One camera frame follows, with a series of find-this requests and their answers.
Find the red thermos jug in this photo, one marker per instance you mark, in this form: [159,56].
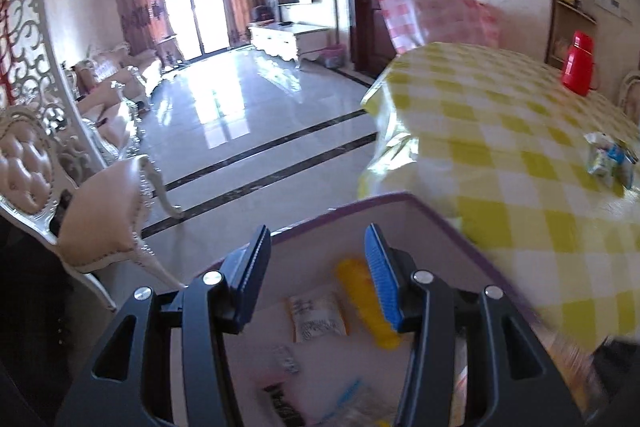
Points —
[577,67]

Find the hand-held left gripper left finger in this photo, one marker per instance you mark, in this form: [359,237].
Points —
[250,277]

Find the small teal printed packet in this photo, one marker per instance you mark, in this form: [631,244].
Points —
[600,157]

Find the purple-rimmed storage box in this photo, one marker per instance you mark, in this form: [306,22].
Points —
[320,252]

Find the beige tufted ornate chair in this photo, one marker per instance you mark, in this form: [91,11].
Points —
[100,212]

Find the white carved screen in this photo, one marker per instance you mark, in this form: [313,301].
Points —
[30,32]

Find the corner wall shelf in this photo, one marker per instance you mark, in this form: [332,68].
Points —
[575,12]

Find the yellow checkered tablecloth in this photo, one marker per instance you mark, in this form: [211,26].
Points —
[500,132]

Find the orange bread packet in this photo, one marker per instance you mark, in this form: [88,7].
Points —
[357,297]

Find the blue-edged clear snack packet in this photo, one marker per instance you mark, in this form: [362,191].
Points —
[350,407]

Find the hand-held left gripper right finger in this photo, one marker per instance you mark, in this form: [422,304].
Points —
[380,277]

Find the pink checkered cloth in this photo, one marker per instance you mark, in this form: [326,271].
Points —
[435,12]

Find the beige ornate armchair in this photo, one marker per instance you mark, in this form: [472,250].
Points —
[110,122]

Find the white television cabinet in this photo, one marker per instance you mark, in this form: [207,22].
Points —
[290,39]

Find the small black packet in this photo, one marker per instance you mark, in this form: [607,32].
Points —
[280,407]

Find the ornate white chair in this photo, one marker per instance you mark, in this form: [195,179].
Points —
[631,92]

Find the glass balcony door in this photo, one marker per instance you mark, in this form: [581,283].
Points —
[200,7]

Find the pink basket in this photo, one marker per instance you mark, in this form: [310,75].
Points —
[332,57]

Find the beige ornate sofa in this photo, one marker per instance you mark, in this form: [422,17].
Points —
[130,67]

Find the white printed snack packet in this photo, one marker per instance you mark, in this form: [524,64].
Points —
[317,317]

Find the small blue snack packet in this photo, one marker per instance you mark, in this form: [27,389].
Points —
[626,167]

